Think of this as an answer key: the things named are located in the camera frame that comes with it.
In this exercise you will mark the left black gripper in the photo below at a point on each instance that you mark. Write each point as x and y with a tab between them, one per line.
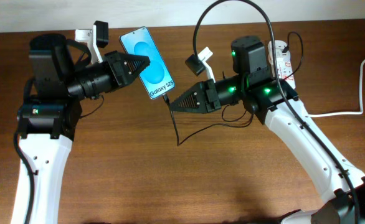
118	70

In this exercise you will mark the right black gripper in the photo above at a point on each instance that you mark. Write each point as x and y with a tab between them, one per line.
208	91

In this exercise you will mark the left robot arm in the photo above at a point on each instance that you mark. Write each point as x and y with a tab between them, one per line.
47	119

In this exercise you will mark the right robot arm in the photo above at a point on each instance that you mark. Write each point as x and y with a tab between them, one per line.
276	104

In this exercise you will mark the white USB charger adapter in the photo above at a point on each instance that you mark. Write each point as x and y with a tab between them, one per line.
280	56

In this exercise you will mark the white power strip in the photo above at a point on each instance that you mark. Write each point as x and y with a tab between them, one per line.
284	69

